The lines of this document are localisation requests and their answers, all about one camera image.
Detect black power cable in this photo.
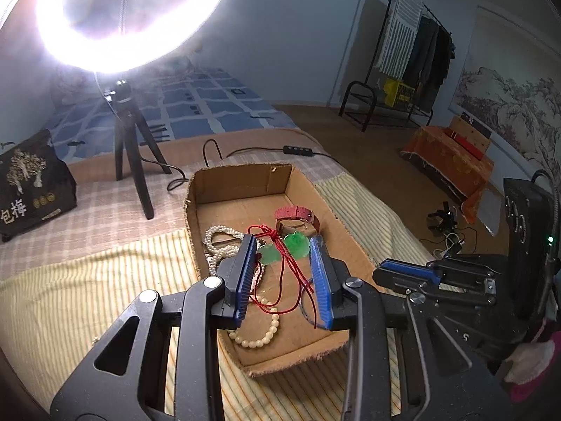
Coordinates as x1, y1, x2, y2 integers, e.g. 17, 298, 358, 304
149, 139, 340, 191

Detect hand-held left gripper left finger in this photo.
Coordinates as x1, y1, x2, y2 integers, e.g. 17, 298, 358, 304
50, 233, 264, 421

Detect beige checked blanket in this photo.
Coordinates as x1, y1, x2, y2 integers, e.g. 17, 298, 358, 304
0, 129, 351, 281

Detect black tripod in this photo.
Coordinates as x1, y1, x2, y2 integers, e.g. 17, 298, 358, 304
105, 79, 171, 221

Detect ring light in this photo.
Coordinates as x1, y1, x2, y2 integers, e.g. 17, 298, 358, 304
0, 0, 233, 75

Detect black clothes rack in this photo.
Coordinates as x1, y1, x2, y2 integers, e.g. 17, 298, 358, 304
374, 0, 457, 117

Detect leaning grey board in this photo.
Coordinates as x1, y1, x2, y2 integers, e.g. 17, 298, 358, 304
331, 0, 388, 107

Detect dark hanging clothes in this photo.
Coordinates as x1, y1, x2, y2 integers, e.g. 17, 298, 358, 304
401, 15, 457, 112

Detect black printed bag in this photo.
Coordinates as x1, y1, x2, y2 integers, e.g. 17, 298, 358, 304
0, 129, 79, 243

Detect silver foil sheet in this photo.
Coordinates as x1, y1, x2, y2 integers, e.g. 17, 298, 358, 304
478, 188, 505, 238

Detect red strap wristwatch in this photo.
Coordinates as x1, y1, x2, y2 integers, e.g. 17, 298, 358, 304
274, 205, 322, 234

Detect yellow striped sheet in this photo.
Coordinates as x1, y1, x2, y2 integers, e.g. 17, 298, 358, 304
0, 171, 443, 421

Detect cardboard box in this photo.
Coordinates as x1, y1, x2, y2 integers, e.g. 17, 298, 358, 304
183, 163, 382, 379

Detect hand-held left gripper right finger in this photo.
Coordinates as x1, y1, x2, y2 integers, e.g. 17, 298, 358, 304
307, 236, 509, 421

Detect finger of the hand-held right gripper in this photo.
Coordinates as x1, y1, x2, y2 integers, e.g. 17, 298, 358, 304
372, 259, 499, 308

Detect black device with cables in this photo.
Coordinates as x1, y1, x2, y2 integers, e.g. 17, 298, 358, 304
427, 202, 467, 259

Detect cream bead bracelet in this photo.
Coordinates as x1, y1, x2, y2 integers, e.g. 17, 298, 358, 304
228, 296, 281, 349

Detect black bangle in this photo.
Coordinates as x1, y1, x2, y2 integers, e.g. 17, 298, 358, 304
299, 287, 320, 330

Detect landscape wall scroll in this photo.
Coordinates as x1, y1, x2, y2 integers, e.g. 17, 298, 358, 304
449, 4, 561, 176

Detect orange cloth covered table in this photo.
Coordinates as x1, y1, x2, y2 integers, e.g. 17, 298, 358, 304
400, 125, 495, 224

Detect blue patterned bed sheet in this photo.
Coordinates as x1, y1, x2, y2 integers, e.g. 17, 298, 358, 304
26, 67, 303, 163

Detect red cord jade pendant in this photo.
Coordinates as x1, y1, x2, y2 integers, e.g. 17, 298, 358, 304
248, 225, 316, 314

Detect wooden box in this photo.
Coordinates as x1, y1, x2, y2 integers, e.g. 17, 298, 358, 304
451, 115, 492, 161

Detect yellow box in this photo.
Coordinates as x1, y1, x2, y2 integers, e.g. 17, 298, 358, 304
383, 78, 415, 107

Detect white pearl necklace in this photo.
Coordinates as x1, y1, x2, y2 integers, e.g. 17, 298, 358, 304
204, 225, 264, 292

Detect white striped towel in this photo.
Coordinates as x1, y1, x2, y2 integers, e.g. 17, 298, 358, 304
378, 0, 425, 77

